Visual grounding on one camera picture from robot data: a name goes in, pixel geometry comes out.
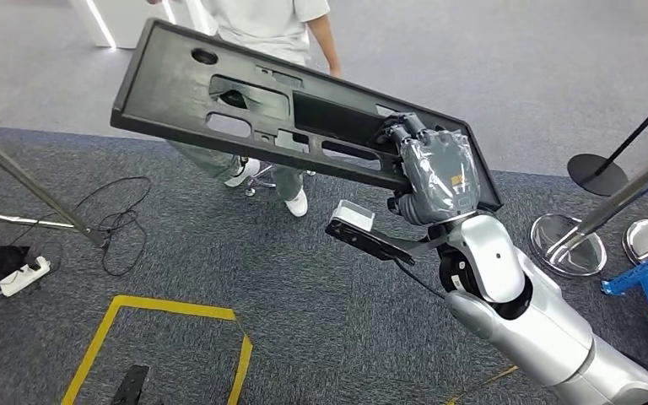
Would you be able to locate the black plastic panel part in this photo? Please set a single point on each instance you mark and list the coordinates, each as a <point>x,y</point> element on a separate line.
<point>162,100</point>

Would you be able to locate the person's forearm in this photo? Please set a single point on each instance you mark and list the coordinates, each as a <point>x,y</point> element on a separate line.
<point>324,42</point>

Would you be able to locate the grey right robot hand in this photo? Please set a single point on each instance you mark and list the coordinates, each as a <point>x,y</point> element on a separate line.
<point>441,173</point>

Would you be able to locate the yellow floor tape square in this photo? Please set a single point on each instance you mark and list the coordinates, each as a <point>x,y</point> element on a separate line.
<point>178,307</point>

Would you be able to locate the blue metal shelf rack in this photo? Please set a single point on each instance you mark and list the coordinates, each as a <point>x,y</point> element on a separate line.
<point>631,279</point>

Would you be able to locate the person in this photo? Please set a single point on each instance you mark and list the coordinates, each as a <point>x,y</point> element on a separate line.
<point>262,28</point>

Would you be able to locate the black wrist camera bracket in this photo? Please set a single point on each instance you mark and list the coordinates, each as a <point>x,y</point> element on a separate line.
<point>368,243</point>

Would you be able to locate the white power strip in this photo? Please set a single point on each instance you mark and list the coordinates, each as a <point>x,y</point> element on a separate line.
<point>22,277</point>

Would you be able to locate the person's hand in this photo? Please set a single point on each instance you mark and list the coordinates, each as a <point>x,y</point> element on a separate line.
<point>335,71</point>

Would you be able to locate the black stanchion post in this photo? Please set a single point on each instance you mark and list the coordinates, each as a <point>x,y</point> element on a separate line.
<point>595,176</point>

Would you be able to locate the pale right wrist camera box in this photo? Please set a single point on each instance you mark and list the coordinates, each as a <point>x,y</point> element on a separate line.
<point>353,215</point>

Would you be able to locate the chrome chair base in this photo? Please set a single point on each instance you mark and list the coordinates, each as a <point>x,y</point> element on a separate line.
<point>259,181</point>

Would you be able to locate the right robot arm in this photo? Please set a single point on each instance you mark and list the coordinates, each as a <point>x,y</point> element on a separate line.
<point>536,330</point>

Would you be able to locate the black perforated bracket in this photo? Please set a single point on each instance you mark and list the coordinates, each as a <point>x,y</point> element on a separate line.
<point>131,386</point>

